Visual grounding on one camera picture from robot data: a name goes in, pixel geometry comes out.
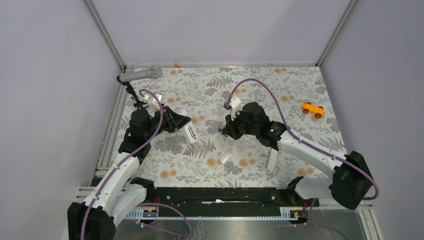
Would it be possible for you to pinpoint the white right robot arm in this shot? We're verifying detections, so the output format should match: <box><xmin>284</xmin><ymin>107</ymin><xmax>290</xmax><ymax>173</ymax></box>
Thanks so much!
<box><xmin>222</xmin><ymin>97</ymin><xmax>375</xmax><ymax>210</ymax></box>

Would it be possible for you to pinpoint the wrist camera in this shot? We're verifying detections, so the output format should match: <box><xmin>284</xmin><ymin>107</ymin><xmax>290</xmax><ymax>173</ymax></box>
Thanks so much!
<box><xmin>224</xmin><ymin>97</ymin><xmax>243</xmax><ymax>121</ymax></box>
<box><xmin>145</xmin><ymin>93</ymin><xmax>162</xmax><ymax>112</ymax></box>

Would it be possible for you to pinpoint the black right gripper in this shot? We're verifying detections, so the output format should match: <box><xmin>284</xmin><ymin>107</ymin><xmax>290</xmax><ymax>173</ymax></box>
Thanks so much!
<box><xmin>222</xmin><ymin>109</ymin><xmax>259</xmax><ymax>141</ymax></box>

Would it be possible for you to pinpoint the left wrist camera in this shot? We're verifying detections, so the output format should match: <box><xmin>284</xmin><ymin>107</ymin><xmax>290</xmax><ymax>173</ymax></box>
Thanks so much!
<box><xmin>145</xmin><ymin>93</ymin><xmax>162</xmax><ymax>112</ymax></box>

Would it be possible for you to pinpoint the white air conditioner remote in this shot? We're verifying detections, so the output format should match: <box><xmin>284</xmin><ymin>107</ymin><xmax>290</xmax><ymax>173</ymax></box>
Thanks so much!
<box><xmin>180</xmin><ymin>109</ymin><xmax>198</xmax><ymax>144</ymax></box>

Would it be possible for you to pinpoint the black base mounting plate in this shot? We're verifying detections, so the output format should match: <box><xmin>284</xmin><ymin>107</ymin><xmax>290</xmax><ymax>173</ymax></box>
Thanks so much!
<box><xmin>144</xmin><ymin>187</ymin><xmax>320</xmax><ymax>211</ymax></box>

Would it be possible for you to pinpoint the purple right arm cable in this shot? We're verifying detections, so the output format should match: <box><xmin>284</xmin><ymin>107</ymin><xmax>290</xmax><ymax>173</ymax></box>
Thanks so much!
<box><xmin>225</xmin><ymin>78</ymin><xmax>380</xmax><ymax>240</ymax></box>

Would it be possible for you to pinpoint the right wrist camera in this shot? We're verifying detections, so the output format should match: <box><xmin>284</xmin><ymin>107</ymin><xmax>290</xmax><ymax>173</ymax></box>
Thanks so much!
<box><xmin>224</xmin><ymin>97</ymin><xmax>243</xmax><ymax>121</ymax></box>

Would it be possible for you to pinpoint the white battery cover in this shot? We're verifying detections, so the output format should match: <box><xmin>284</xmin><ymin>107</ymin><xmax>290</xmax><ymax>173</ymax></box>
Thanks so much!
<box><xmin>220</xmin><ymin>152</ymin><xmax>232</xmax><ymax>164</ymax></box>

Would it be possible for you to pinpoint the floral patterned table mat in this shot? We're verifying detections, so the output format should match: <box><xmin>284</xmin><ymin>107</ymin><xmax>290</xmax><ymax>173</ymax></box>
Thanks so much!
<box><xmin>131</xmin><ymin>66</ymin><xmax>346</xmax><ymax>188</ymax></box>

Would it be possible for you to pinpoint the yellow toy car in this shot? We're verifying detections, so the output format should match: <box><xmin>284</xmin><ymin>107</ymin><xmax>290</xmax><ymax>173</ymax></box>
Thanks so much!
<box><xmin>301</xmin><ymin>102</ymin><xmax>326</xmax><ymax>119</ymax></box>

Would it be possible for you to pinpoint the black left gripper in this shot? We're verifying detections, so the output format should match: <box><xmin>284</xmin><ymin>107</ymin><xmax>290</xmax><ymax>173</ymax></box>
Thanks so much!
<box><xmin>144</xmin><ymin>105</ymin><xmax>191</xmax><ymax>141</ymax></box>

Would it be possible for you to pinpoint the grey microphone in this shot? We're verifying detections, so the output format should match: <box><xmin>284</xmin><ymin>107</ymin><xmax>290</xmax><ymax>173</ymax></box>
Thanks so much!
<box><xmin>116</xmin><ymin>66</ymin><xmax>163</xmax><ymax>83</ymax></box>

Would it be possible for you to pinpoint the long white rectangular remote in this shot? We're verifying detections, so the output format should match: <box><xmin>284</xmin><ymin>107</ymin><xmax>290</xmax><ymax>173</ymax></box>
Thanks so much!
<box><xmin>266</xmin><ymin>148</ymin><xmax>278</xmax><ymax>172</ymax></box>

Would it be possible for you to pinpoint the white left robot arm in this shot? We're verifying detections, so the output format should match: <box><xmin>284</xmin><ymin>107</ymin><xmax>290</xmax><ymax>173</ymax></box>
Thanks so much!
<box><xmin>67</xmin><ymin>105</ymin><xmax>197</xmax><ymax>240</ymax></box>

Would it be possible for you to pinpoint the slotted cable duct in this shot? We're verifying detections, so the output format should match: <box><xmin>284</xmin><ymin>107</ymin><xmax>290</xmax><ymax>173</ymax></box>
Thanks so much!
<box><xmin>122</xmin><ymin>207</ymin><xmax>309</xmax><ymax>221</ymax></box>

